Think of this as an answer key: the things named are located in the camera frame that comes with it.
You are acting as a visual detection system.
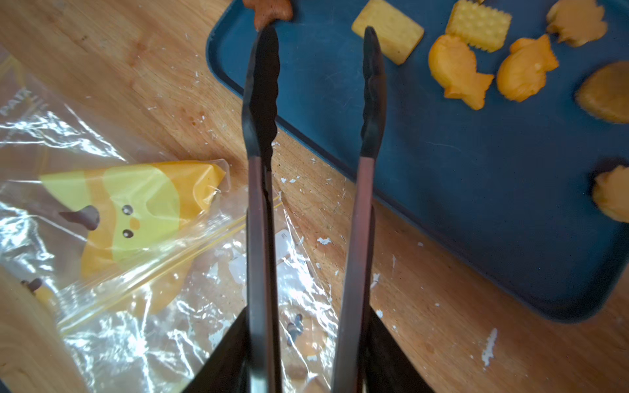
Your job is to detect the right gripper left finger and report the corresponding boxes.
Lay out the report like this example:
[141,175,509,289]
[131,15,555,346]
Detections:
[183,307,250,393]

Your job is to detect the waffle square cookie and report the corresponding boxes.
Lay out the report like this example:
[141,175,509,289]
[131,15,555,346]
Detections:
[446,0,512,52]

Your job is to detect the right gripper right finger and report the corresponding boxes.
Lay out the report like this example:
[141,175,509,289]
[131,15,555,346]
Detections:
[365,309,434,393]

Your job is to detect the bag with yellow duck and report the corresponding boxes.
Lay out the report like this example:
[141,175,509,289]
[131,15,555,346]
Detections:
[1,52,226,311]

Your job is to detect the clear bag lower right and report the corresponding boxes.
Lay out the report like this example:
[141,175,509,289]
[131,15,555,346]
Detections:
[58,196,337,392]

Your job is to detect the rectangular yellow cookie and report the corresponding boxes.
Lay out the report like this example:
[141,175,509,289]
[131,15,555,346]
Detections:
[352,0,424,66]

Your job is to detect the black metal tongs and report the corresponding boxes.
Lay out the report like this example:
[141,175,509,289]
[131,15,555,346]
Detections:
[242,26,387,392]

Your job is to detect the orange fish cookie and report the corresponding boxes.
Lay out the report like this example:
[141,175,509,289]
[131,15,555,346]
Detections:
[429,34,494,111]

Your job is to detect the dark blue tray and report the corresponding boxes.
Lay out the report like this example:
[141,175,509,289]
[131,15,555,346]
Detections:
[205,0,629,324]

